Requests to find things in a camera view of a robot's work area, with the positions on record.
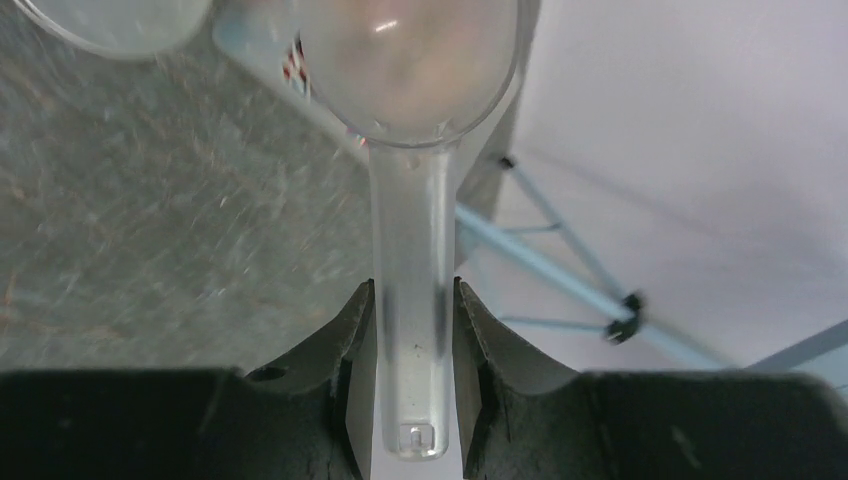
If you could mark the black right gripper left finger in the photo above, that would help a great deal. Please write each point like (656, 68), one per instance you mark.
(326, 388)

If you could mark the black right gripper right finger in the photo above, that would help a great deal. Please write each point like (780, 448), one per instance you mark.
(514, 402)

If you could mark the clear plastic scoop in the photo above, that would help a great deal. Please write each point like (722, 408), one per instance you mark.
(413, 79)

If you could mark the clear compartment candy tray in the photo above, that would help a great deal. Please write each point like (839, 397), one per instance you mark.
(411, 229)

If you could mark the light blue camera tripod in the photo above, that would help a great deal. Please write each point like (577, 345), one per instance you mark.
(626, 312)

